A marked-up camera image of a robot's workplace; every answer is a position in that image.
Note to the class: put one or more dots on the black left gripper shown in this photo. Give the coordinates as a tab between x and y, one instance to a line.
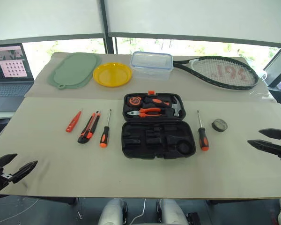
0	180

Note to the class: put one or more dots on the black electrical tape roll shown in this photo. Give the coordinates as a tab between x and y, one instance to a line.
215	126

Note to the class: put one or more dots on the orange voltage tester pen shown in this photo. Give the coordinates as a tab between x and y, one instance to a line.
72	123

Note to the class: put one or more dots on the orange black utility knife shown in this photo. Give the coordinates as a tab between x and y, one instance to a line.
87	131

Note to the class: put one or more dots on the black tool case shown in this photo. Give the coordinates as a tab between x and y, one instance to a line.
135	140

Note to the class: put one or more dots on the beige paper table sheet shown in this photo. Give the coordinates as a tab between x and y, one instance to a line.
84	168

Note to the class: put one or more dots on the black framed panel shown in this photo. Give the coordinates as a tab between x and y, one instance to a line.
277	68

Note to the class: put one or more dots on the open black laptop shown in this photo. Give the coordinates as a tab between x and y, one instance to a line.
11	91

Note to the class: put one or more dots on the black tennis racket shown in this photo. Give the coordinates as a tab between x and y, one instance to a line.
209	80

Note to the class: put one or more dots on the small claw hammer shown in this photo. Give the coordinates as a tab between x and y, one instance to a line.
176	105

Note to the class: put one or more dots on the silver rounded robot leg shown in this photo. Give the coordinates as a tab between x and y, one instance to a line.
112	212
169	212

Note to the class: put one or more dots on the green silicone mat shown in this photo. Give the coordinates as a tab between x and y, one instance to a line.
72	70

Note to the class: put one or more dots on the yellow plastic plate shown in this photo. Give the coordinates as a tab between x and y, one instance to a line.
112	75

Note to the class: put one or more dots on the orange black tape measure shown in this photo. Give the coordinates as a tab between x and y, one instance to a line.
135	101

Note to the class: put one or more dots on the clear container with blue-rimmed lid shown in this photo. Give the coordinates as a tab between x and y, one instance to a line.
152	65

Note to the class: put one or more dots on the white roller blind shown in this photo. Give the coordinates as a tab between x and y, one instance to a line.
46	16
201	16

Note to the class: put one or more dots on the black window frame post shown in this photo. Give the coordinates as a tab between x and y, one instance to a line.
107	35

